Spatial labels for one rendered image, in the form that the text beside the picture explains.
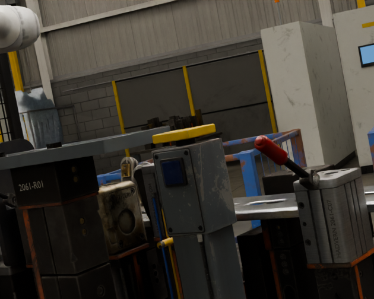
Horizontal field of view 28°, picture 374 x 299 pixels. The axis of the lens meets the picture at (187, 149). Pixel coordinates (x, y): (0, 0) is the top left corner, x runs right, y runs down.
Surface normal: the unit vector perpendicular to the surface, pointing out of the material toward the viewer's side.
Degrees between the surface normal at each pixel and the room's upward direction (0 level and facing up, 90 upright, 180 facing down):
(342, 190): 90
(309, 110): 90
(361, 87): 90
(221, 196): 90
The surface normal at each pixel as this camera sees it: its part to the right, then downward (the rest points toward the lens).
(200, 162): 0.77, -0.11
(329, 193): -0.60, 0.15
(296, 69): -0.37, 0.12
